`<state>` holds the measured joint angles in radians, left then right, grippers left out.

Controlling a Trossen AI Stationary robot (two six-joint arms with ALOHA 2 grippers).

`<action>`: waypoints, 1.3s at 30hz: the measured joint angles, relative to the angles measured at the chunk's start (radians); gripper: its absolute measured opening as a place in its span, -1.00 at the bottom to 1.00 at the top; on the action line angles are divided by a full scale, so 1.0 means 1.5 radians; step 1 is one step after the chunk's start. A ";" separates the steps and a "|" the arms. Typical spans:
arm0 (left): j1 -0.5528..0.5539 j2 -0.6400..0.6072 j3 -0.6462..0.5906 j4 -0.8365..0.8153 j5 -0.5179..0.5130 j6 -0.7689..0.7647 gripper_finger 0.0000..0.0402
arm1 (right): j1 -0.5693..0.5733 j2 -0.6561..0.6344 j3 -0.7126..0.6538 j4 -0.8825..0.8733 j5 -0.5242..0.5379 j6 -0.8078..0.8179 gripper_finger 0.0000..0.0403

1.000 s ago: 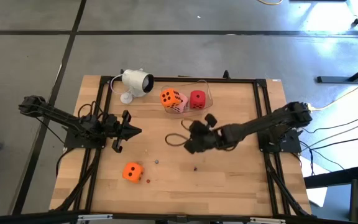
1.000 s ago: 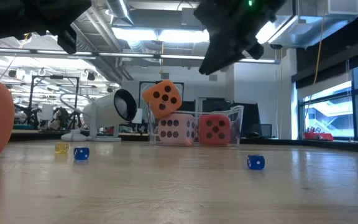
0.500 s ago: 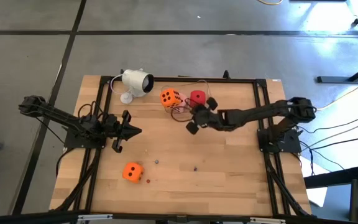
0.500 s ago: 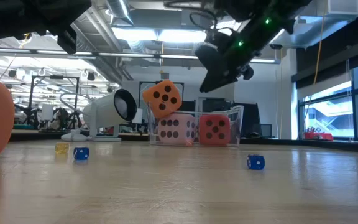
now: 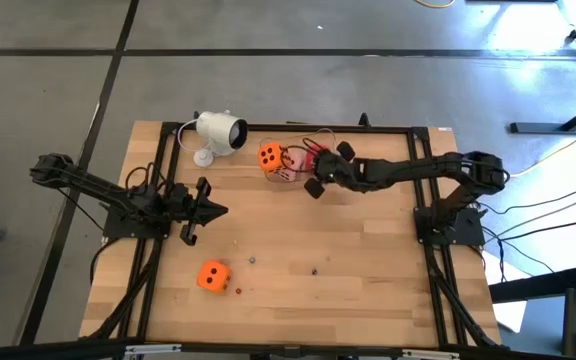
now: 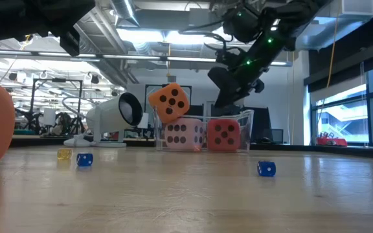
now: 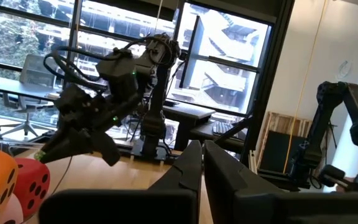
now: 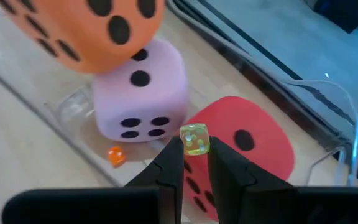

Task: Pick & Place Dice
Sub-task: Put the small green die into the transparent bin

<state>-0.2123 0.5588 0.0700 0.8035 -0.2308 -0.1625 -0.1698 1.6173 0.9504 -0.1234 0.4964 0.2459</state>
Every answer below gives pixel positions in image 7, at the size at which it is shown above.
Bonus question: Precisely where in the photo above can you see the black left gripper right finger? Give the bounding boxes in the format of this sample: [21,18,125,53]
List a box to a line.
[203,139,358,224]

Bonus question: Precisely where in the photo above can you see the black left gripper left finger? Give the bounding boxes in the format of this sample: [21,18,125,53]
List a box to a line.
[39,139,203,224]

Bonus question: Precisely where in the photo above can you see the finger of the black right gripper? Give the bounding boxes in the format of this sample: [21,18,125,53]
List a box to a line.
[35,128,90,157]
[37,139,95,165]

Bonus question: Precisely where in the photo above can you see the large red foam die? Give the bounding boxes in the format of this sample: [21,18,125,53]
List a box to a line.
[12,157,51,218]

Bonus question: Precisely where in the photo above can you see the large pink foam die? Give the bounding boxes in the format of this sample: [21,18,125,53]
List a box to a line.
[0,193,24,224]

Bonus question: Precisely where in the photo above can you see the black keyboard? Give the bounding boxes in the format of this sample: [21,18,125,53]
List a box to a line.
[211,120,239,139]

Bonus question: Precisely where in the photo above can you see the black panel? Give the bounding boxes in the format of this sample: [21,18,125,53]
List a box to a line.
[261,130,307,174]

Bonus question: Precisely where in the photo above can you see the dark office desk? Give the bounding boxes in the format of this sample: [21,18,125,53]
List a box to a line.
[0,73,65,102]
[162,101,216,152]

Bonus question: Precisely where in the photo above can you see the grey office chair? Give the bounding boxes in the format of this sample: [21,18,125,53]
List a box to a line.
[0,54,58,141]

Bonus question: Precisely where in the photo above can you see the black monitor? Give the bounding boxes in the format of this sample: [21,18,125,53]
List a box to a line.
[178,14,205,90]

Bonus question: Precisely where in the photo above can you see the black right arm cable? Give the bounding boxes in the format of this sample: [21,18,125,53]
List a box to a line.
[43,36,173,91]

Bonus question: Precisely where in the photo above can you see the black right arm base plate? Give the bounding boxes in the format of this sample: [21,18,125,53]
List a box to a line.
[118,146,180,165]

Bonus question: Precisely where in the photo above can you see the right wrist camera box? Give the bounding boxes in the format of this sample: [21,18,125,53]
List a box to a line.
[96,50,139,94]

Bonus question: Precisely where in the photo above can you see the wooden frame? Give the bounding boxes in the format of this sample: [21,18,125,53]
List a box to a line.
[250,111,313,175]

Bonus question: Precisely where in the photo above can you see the hanging yellow cord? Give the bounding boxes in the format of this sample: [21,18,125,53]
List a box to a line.
[283,0,329,174]

